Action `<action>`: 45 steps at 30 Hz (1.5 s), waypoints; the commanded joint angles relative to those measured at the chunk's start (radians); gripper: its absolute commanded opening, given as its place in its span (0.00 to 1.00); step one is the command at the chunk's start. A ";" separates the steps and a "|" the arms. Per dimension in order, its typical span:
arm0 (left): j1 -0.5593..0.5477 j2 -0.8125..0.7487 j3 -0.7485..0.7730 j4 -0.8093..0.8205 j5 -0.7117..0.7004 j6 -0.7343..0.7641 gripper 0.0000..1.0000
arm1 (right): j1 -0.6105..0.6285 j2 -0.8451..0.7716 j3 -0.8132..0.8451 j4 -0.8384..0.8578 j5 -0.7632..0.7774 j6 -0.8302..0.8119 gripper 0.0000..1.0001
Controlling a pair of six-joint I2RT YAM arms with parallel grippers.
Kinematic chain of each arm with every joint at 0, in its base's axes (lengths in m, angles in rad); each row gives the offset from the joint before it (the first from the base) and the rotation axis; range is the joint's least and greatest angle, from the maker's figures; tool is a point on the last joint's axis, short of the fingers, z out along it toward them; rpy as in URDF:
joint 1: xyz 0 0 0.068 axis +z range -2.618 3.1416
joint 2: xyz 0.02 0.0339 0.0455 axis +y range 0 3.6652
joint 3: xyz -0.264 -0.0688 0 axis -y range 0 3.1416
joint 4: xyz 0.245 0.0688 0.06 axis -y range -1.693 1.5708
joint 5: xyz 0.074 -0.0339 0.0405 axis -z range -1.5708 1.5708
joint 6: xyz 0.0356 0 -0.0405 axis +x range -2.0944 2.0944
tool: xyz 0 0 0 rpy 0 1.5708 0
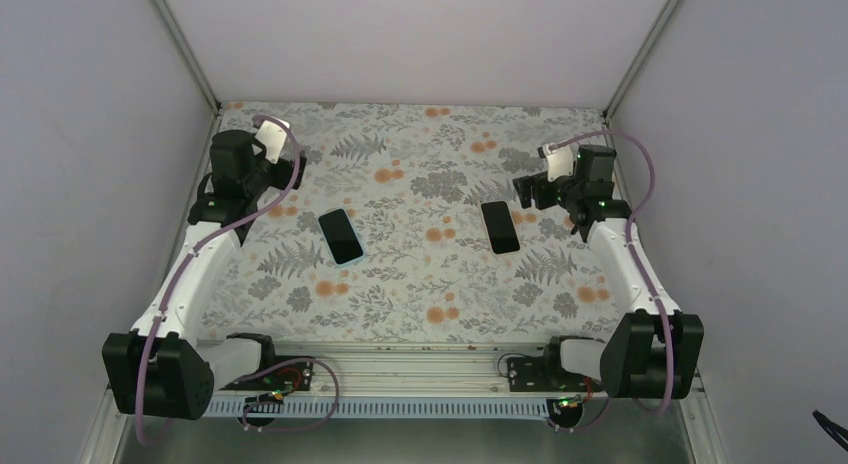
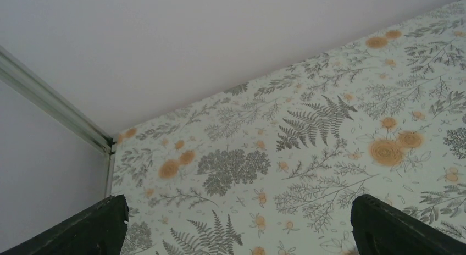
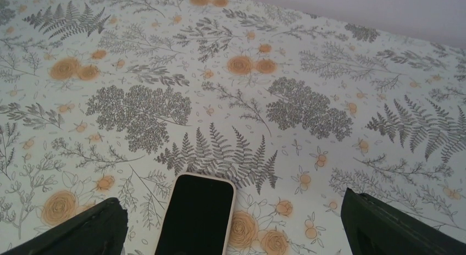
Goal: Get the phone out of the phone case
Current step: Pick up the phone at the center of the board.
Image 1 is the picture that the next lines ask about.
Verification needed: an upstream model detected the black object at corner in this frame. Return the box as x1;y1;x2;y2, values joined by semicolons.
812;410;848;451

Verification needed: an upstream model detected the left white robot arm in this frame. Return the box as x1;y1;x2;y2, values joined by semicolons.
102;118;306;420

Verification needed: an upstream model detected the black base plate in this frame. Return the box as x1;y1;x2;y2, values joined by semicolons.
495;353;603;393
224;361;314;393

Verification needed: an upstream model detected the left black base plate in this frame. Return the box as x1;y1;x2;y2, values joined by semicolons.
224;361;314;393

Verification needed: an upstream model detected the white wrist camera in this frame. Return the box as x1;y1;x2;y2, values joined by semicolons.
539;143;575;182
254;116;289;164

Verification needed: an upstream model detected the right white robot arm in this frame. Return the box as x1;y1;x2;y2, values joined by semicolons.
513;144;704;400

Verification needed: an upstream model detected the black smartphone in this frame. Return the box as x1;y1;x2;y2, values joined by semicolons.
480;201;520;255

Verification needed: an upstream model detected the black phone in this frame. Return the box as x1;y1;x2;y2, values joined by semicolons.
318;209;365;266

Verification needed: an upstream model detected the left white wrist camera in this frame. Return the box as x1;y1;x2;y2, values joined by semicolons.
254;116;289;164

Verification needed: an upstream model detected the aluminium rail frame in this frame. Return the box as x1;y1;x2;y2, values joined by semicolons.
82;343;726;463

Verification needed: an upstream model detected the floral patterned table mat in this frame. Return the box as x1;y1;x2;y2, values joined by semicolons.
200;101;624;344

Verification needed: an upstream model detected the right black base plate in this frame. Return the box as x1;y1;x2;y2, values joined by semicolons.
495;353;603;393

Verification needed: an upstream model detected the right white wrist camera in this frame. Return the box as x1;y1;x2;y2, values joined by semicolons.
539;143;575;182

